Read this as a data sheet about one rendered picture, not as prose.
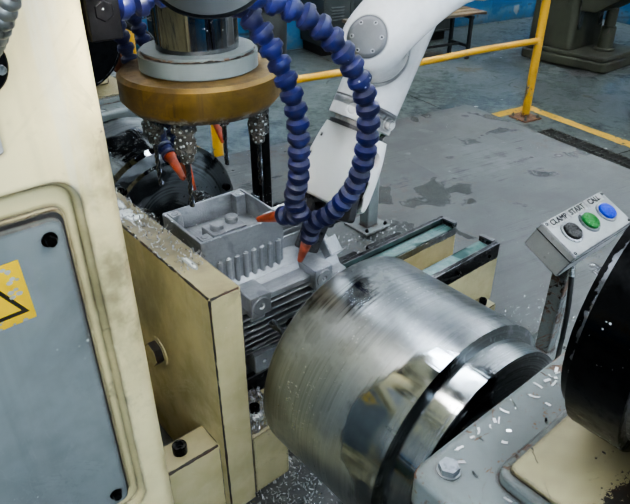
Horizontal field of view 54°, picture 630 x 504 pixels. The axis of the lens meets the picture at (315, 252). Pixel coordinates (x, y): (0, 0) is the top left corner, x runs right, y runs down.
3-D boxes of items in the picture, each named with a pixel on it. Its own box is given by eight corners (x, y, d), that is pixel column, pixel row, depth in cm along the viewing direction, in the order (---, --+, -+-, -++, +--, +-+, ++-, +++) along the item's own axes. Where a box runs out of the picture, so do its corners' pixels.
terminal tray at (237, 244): (207, 295, 76) (201, 245, 72) (167, 259, 83) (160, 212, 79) (286, 263, 82) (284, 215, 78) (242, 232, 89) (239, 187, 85)
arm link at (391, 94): (389, 111, 73) (401, 121, 82) (435, 2, 71) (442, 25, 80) (327, 86, 75) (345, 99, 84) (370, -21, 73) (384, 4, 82)
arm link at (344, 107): (411, 124, 79) (401, 146, 79) (363, 107, 85) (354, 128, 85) (372, 104, 73) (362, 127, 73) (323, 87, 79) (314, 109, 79)
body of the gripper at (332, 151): (405, 140, 79) (370, 220, 81) (351, 119, 85) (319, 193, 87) (370, 122, 73) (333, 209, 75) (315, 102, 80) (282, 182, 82)
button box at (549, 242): (555, 278, 91) (577, 257, 87) (522, 242, 94) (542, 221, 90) (613, 240, 101) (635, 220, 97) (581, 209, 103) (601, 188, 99)
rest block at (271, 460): (255, 494, 83) (250, 432, 77) (227, 462, 88) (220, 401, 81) (290, 471, 86) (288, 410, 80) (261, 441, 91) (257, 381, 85)
